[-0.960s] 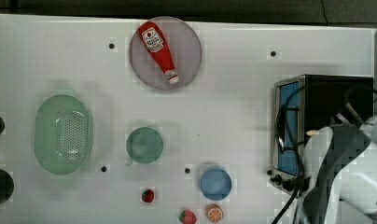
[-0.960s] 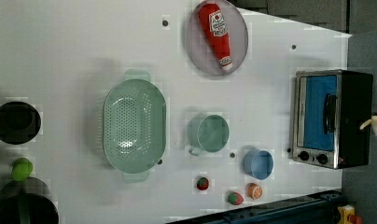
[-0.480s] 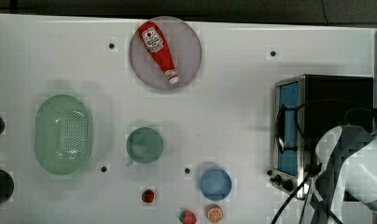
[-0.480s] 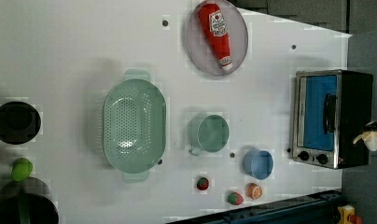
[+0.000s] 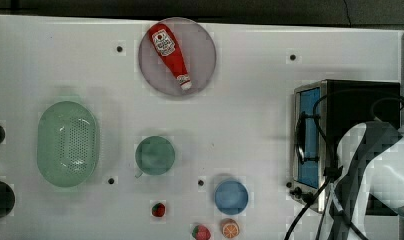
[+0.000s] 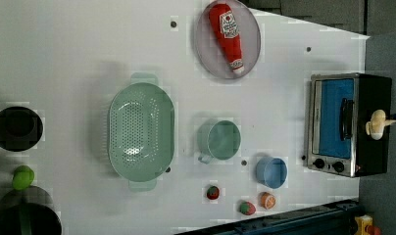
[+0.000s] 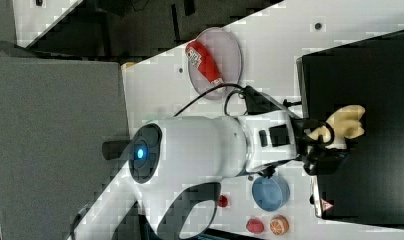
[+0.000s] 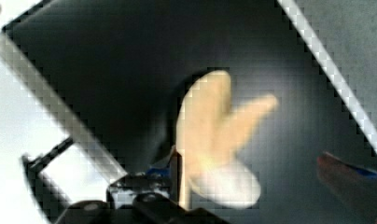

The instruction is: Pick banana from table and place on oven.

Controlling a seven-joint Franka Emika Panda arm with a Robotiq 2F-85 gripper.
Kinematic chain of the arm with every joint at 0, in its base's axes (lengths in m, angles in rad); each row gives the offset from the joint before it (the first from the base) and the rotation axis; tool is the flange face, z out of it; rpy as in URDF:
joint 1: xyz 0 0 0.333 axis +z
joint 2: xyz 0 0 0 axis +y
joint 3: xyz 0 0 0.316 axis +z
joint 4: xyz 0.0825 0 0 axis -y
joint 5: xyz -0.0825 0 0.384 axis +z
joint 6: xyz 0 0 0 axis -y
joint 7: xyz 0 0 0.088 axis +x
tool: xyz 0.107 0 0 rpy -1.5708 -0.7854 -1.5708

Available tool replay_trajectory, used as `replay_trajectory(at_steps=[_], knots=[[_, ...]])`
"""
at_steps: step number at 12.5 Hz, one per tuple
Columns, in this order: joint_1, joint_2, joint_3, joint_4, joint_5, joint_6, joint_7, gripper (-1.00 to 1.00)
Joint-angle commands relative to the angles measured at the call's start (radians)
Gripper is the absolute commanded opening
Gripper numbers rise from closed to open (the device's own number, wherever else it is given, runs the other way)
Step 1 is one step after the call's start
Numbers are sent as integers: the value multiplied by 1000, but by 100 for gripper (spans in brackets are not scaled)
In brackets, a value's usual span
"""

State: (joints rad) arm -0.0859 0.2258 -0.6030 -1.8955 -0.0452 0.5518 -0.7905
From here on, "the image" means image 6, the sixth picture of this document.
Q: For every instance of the green toy lime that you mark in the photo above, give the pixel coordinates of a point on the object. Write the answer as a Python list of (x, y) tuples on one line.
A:
[(22, 178)]

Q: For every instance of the toy orange half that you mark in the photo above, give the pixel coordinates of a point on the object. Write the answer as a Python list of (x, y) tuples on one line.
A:
[(267, 200)]

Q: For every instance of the grey round plate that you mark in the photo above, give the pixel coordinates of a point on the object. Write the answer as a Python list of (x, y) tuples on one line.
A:
[(207, 47)]

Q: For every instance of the blue bowl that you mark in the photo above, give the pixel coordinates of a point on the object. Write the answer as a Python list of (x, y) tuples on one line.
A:
[(271, 172)]

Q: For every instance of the black cup upper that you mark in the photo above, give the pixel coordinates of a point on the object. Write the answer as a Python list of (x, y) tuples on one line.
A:
[(20, 129)]

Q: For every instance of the blue crate under table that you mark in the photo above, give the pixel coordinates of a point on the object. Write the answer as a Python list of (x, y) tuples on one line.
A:
[(336, 218)]

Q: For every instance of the red ketchup bottle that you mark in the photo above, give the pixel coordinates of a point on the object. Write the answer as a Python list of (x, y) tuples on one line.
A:
[(226, 30)]

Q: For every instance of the pink toy strawberry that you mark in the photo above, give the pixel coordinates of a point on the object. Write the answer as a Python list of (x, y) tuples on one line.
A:
[(247, 208)]

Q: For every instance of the green oval colander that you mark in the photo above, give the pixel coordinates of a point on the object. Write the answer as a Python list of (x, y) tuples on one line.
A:
[(141, 132)]

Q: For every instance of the peeled toy banana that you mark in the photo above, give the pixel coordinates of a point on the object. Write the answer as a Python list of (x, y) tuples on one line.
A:
[(375, 127)]

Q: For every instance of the yellow red toy object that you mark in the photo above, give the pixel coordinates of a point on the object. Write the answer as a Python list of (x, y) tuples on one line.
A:
[(366, 226)]

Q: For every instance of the red toy strawberry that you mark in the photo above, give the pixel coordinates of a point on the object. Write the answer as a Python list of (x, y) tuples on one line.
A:
[(213, 193)]

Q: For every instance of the black cup lower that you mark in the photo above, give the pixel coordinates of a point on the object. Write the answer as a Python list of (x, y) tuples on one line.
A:
[(29, 212)]

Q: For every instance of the green mug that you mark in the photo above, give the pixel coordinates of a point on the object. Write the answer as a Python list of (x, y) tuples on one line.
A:
[(218, 139)]

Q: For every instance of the black toaster oven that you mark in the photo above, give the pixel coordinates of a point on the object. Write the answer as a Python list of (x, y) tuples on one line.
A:
[(340, 106)]

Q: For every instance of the black cup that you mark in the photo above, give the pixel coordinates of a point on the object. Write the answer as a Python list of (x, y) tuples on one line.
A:
[(20, 129), (29, 212)]

